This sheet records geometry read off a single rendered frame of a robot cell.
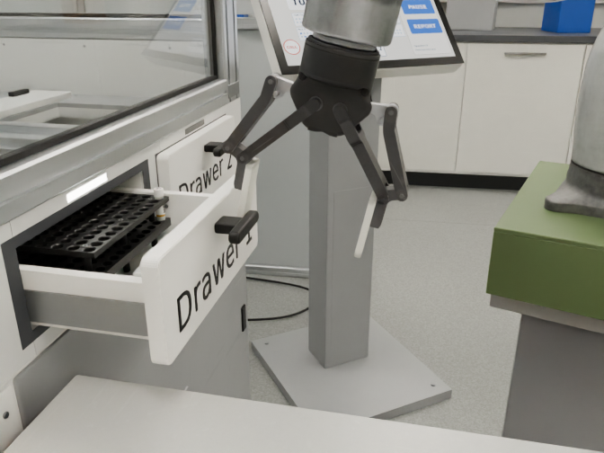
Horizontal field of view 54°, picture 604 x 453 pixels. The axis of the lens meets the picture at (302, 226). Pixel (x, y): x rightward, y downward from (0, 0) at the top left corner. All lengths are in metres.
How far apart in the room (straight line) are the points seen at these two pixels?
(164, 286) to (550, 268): 0.49
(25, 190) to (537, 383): 0.75
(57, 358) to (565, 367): 0.69
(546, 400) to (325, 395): 0.92
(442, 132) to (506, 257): 2.81
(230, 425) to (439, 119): 3.11
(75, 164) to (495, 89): 3.08
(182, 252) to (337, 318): 1.28
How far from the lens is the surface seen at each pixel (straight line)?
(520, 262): 0.81
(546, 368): 0.97
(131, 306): 0.58
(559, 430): 1.03
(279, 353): 1.97
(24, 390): 0.66
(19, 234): 0.62
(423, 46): 1.61
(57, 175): 0.66
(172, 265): 0.55
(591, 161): 0.88
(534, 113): 3.64
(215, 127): 1.01
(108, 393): 0.66
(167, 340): 0.56
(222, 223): 0.64
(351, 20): 0.56
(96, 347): 0.76
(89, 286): 0.59
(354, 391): 1.82
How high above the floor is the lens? 1.15
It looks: 22 degrees down
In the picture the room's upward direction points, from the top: straight up
